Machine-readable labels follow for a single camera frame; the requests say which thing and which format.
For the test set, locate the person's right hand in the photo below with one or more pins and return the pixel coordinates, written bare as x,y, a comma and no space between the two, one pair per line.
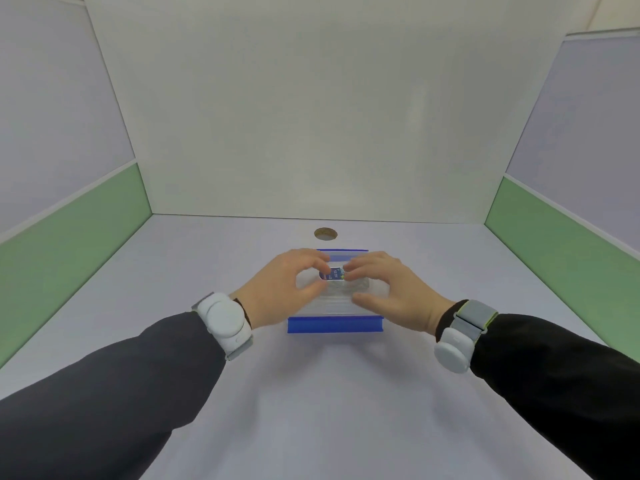
405,299

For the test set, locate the person's left hand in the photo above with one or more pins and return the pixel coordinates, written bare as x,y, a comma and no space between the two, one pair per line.
272,294

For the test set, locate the person's left thumb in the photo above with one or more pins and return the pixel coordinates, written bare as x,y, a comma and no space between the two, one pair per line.
311,290

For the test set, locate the person's right thumb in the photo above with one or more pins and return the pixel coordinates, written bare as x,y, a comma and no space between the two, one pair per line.
366,299

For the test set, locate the small blue circuit module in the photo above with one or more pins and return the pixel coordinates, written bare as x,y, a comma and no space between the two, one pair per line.
334,275

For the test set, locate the person's right forearm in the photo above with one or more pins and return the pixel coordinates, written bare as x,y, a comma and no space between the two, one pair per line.
560,389

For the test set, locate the person's left forearm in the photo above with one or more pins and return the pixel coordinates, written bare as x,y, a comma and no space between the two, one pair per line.
110,399

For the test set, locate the clear plastic case blue edges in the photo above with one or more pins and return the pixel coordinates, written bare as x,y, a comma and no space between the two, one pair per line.
334,324

